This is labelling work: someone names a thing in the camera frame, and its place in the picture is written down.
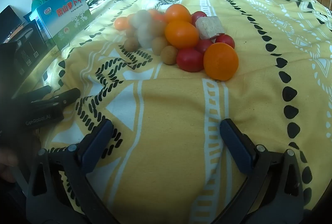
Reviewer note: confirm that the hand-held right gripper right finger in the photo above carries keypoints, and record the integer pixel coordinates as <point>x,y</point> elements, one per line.
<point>237,146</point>

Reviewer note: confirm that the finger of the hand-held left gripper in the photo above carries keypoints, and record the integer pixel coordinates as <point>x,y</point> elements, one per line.
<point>39,91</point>
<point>64,96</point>

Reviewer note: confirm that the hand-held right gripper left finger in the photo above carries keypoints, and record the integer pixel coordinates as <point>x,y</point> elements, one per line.
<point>97,144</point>

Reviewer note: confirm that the red tomato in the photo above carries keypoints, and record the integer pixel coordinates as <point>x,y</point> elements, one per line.
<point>226,40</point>
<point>203,45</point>
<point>198,17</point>
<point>190,59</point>

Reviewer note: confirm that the person's left hand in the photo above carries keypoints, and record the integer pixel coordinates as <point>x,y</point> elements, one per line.
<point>7,164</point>

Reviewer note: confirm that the black printed box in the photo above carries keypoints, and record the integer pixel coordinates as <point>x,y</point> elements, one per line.
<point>31,45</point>

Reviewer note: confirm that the blue and green cardboard box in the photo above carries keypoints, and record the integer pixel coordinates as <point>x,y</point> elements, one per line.
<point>64,19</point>

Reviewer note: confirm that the black television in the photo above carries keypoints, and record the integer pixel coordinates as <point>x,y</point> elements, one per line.
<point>10,19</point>

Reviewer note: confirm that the large orange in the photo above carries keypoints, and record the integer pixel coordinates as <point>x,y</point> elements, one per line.
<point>221,61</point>
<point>181,34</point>
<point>178,13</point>

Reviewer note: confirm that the small orange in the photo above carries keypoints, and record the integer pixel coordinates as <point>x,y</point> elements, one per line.
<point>121,23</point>
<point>155,14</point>

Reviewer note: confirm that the green leafy vegetable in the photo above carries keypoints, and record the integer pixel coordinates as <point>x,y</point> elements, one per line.
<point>92,1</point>

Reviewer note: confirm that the tan spongy block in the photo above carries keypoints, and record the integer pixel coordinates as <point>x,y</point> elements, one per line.
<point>210,26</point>

